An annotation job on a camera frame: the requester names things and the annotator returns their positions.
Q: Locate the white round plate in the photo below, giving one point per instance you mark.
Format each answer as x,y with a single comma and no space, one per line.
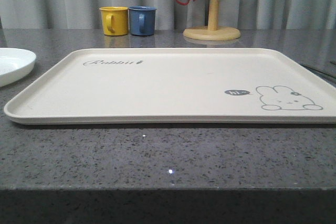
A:
15,64

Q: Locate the cream rabbit serving tray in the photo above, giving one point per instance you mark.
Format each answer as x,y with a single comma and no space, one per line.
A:
175,85

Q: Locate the wooden mug tree stand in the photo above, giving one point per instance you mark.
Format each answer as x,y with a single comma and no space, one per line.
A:
212,32

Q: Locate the blue enamel mug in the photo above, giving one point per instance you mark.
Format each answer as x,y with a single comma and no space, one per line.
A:
142,20

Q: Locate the yellow enamel mug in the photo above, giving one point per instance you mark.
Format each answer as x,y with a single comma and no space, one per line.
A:
114,20

